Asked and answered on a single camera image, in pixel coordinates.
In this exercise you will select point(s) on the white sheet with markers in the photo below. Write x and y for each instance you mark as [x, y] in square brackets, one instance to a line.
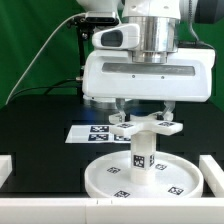
[93, 134]

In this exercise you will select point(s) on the white cross-shaped table base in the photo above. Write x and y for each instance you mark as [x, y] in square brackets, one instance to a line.
[145, 123]

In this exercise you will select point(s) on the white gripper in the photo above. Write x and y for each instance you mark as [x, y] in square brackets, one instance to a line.
[186, 76]

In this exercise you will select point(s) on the white round table top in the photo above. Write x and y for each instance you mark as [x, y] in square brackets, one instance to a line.
[170, 177]

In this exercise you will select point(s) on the black camera on stand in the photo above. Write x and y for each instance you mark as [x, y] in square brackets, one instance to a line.
[85, 23]

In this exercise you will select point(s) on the white front rail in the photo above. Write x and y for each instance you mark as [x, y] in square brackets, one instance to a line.
[111, 211]

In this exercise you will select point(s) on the white rail block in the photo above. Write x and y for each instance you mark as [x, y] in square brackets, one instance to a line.
[213, 174]
[5, 168]

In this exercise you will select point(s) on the white right rail block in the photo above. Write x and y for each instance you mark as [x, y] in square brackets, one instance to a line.
[213, 174]

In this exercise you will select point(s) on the white left rail block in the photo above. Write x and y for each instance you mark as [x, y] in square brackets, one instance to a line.
[5, 168]

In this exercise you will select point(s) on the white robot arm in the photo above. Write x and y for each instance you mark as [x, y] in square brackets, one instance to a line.
[137, 54]

